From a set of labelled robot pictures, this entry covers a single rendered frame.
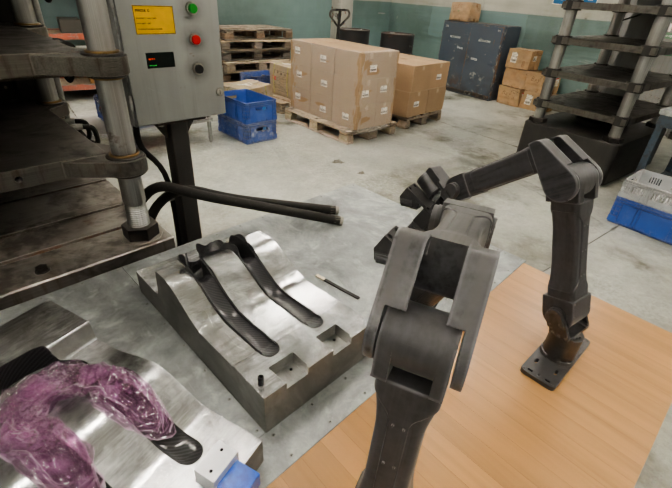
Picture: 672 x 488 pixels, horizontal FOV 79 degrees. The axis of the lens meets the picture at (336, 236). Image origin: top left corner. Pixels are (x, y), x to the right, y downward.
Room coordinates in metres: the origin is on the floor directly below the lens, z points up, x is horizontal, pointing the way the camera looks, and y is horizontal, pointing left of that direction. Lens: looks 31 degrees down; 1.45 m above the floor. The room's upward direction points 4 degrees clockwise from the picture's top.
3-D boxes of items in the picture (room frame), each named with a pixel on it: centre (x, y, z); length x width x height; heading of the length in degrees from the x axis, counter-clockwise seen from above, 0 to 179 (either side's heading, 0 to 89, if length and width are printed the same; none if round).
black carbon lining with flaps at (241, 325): (0.67, 0.18, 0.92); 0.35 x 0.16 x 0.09; 47
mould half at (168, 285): (0.68, 0.19, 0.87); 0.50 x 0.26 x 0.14; 47
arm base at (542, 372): (0.64, -0.49, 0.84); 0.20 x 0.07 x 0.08; 134
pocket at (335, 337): (0.56, -0.01, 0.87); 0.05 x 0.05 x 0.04; 47
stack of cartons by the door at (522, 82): (6.90, -2.90, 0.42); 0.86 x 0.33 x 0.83; 39
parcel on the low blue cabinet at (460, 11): (7.93, -1.93, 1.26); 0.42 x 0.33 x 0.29; 39
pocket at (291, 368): (0.48, 0.07, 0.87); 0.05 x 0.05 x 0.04; 47
